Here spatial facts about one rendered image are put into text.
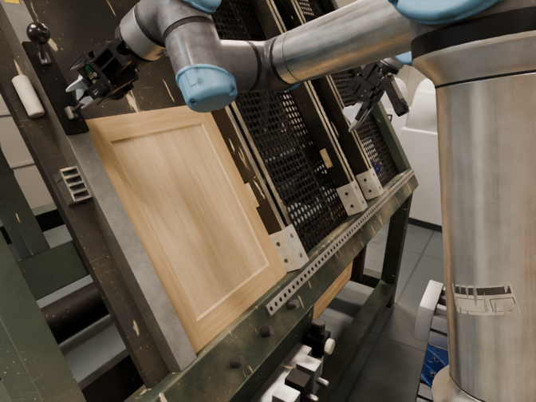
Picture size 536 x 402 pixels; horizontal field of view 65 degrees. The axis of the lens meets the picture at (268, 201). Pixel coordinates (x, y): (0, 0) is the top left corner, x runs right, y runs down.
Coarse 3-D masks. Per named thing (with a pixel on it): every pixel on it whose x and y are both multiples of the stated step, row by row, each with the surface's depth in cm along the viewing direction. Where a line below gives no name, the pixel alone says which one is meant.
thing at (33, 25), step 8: (32, 24) 73; (40, 24) 73; (32, 32) 73; (40, 32) 73; (48, 32) 74; (32, 40) 74; (40, 40) 74; (48, 40) 75; (40, 48) 79; (40, 56) 83; (48, 56) 84; (48, 64) 84
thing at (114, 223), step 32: (0, 0) 82; (96, 160) 87; (96, 192) 84; (128, 224) 87; (128, 256) 85; (128, 288) 87; (160, 288) 88; (160, 320) 86; (160, 352) 87; (192, 352) 89
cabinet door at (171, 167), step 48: (96, 144) 90; (144, 144) 101; (192, 144) 114; (144, 192) 96; (192, 192) 108; (240, 192) 122; (144, 240) 92; (192, 240) 103; (240, 240) 116; (192, 288) 98; (240, 288) 109; (192, 336) 93
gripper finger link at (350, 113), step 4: (356, 104) 117; (360, 104) 116; (344, 108) 119; (348, 108) 119; (352, 108) 118; (356, 108) 117; (344, 112) 120; (348, 112) 119; (352, 112) 118; (356, 112) 118; (348, 116) 119; (352, 116) 119; (352, 120) 119; (356, 120) 118; (360, 120) 118; (352, 124) 119; (356, 124) 119; (352, 128) 120
